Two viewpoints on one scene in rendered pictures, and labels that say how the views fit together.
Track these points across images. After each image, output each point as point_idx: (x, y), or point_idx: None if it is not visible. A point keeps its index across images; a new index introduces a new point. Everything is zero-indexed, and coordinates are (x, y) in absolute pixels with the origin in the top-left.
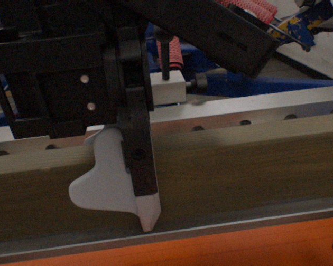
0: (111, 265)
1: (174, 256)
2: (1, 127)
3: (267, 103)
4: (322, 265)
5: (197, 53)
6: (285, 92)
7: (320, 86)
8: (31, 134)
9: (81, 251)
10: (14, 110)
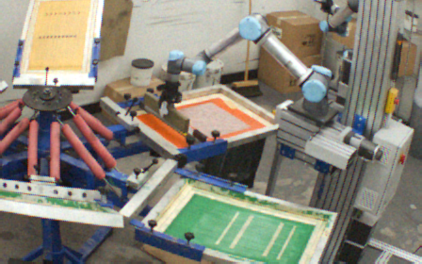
0: (167, 136)
1: (159, 130)
2: (157, 142)
3: (120, 108)
4: (149, 118)
5: None
6: (111, 107)
7: None
8: (179, 102)
9: None
10: (114, 195)
